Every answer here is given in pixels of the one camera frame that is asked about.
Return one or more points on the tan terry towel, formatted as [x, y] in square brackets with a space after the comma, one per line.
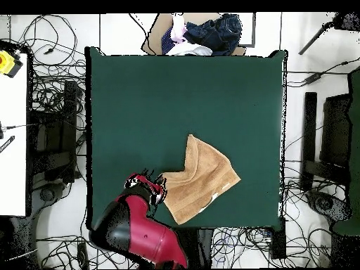
[202, 180]

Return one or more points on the brown cardboard box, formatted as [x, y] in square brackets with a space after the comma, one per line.
[157, 31]

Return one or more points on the black round base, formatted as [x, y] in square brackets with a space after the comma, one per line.
[323, 202]
[47, 194]

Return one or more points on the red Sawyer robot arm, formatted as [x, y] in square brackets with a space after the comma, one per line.
[152, 236]

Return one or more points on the dark green table cloth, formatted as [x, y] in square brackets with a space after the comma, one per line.
[140, 112]

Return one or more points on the black table leg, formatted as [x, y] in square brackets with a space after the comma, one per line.
[278, 242]

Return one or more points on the green fabric sheet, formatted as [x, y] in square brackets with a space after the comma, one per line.
[355, 140]

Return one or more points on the pink garment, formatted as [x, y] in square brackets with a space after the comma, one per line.
[178, 31]

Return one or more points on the blue dotted garment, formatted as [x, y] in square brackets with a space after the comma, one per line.
[167, 42]

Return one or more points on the black power strip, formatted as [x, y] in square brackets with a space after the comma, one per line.
[82, 254]

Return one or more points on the grey metal frame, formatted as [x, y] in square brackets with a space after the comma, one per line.
[254, 28]

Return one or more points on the yellow emergency stop box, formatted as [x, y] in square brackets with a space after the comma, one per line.
[7, 63]

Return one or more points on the white garment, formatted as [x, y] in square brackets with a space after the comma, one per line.
[188, 50]

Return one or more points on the white desk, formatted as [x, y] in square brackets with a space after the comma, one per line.
[12, 168]

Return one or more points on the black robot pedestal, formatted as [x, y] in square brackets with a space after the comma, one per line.
[197, 244]

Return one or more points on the black tripod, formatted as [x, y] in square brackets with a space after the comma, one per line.
[346, 21]

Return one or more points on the dark blue jeans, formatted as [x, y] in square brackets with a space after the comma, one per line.
[219, 33]

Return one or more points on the black stand frame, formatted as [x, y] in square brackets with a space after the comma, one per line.
[309, 126]
[69, 112]

